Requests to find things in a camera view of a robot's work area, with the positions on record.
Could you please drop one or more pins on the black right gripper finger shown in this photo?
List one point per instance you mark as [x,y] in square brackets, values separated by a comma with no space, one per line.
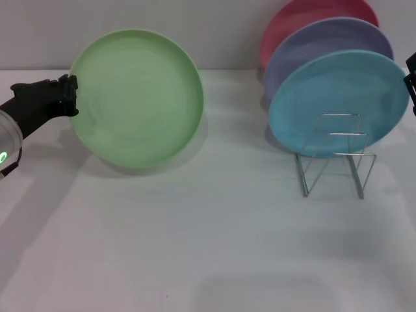
[411,81]

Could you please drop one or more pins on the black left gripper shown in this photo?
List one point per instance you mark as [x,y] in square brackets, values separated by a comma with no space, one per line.
[35,104]

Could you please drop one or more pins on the green round plastic plate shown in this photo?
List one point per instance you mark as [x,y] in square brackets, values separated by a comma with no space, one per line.
[136,97]

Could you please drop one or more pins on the blue round plastic plate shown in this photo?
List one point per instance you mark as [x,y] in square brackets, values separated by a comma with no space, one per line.
[338,87]

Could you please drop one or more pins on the purple round plastic plate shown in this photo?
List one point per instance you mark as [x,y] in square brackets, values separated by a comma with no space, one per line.
[312,45]

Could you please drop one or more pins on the pink round plastic plate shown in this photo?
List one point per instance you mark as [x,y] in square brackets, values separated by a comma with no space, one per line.
[282,29]

